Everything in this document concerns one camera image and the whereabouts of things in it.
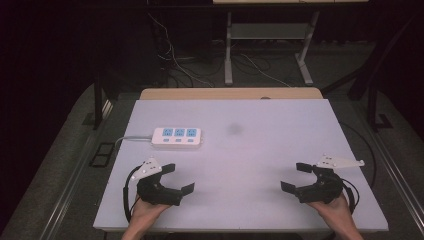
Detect grey metal table frame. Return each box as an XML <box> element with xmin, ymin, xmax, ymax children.
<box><xmin>223</xmin><ymin>10</ymin><xmax>320</xmax><ymax>87</ymax></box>

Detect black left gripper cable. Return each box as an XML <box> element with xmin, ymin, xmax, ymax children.
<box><xmin>122</xmin><ymin>165</ymin><xmax>144</xmax><ymax>223</ymax></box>

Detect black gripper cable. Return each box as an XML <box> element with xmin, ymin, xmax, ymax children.
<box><xmin>341</xmin><ymin>177</ymin><xmax>361</xmax><ymax>215</ymax></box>
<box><xmin>122</xmin><ymin>165</ymin><xmax>144</xmax><ymax>223</ymax></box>

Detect black floor cable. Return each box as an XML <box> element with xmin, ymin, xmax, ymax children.
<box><xmin>339</xmin><ymin>120</ymin><xmax>378</xmax><ymax>189</ymax></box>

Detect white power strip cable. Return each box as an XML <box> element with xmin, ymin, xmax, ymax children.
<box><xmin>114</xmin><ymin>134</ymin><xmax>154</xmax><ymax>150</ymax></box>

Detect white floor cable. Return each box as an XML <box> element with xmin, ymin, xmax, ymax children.
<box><xmin>147</xmin><ymin>12</ymin><xmax>215</xmax><ymax>88</ymax></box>

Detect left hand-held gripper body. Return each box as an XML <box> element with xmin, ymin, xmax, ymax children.
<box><xmin>130</xmin><ymin>157</ymin><xmax>184</xmax><ymax>207</ymax></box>

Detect white power strip blue sockets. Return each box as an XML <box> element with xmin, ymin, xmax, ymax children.
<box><xmin>150</xmin><ymin>126</ymin><xmax>203</xmax><ymax>147</ymax></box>

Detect person's right hand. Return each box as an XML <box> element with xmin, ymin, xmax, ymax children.
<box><xmin>305</xmin><ymin>193</ymin><xmax>355</xmax><ymax>231</ymax></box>

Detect person's left hand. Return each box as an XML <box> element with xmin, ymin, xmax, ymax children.
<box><xmin>131</xmin><ymin>195</ymin><xmax>172</xmax><ymax>232</ymax></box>

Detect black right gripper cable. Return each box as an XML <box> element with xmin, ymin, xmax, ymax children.
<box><xmin>341</xmin><ymin>177</ymin><xmax>361</xmax><ymax>215</ymax></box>

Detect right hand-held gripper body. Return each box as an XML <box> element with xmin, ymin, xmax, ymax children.
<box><xmin>294</xmin><ymin>153</ymin><xmax>366</xmax><ymax>205</ymax></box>

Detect black metal stand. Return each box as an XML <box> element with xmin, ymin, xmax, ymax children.
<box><xmin>365</xmin><ymin>66</ymin><xmax>395</xmax><ymax>134</ymax></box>

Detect wooden desk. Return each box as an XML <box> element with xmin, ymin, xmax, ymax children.
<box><xmin>139</xmin><ymin>87</ymin><xmax>324</xmax><ymax>101</ymax></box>

